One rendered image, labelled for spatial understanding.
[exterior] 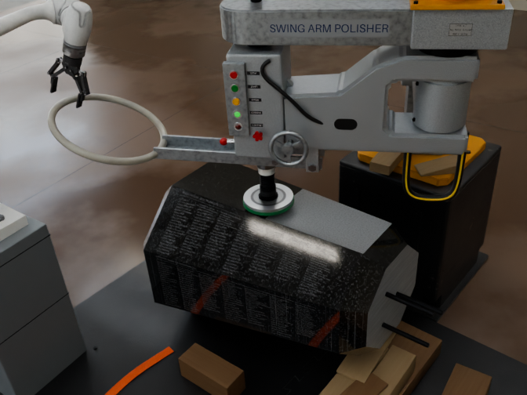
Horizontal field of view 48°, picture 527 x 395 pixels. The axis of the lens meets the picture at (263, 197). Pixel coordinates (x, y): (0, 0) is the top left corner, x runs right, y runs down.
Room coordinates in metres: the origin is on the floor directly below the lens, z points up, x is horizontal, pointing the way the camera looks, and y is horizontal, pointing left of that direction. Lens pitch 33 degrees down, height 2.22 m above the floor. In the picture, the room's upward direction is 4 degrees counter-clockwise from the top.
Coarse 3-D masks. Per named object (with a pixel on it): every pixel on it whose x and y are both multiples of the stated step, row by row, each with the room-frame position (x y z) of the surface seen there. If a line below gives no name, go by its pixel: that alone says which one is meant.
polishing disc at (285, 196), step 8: (280, 184) 2.17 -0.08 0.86; (248, 192) 2.13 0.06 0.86; (256, 192) 2.12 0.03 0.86; (280, 192) 2.11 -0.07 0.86; (288, 192) 2.10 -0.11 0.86; (248, 200) 2.06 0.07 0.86; (256, 200) 2.06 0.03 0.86; (280, 200) 2.05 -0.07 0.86; (288, 200) 2.04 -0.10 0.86; (256, 208) 2.00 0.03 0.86; (264, 208) 1.99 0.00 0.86; (272, 208) 1.99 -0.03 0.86; (280, 208) 1.99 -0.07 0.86
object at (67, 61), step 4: (64, 56) 2.29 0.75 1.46; (64, 60) 2.29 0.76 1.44; (68, 60) 2.28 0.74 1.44; (72, 60) 2.28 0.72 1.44; (76, 60) 2.28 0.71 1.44; (80, 60) 2.30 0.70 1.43; (64, 64) 2.32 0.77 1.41; (68, 64) 2.28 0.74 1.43; (72, 64) 2.28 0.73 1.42; (76, 64) 2.29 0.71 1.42; (80, 64) 2.31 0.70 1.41; (68, 68) 2.31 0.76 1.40; (72, 68) 2.30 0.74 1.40; (76, 68) 2.29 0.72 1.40; (68, 72) 2.31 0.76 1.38; (76, 72) 2.29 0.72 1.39
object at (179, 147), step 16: (176, 144) 2.22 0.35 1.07; (192, 144) 2.20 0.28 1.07; (208, 144) 2.19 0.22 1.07; (192, 160) 2.09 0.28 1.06; (208, 160) 2.08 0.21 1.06; (224, 160) 2.06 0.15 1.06; (240, 160) 2.05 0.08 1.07; (256, 160) 2.03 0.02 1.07; (272, 160) 2.01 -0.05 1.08; (304, 160) 1.99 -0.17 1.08; (320, 160) 1.98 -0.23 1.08
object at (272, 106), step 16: (240, 48) 2.05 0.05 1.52; (256, 48) 2.04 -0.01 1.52; (272, 48) 2.03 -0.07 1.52; (288, 48) 2.11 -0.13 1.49; (256, 64) 1.98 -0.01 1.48; (272, 64) 1.96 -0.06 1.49; (288, 64) 2.10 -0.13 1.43; (256, 80) 1.98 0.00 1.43; (272, 80) 1.97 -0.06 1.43; (288, 80) 2.06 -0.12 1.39; (256, 96) 1.98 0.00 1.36; (272, 96) 1.97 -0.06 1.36; (272, 112) 1.97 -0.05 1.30; (256, 128) 1.98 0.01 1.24; (272, 128) 1.97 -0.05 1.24; (240, 144) 2.00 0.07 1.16; (256, 144) 1.98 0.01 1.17
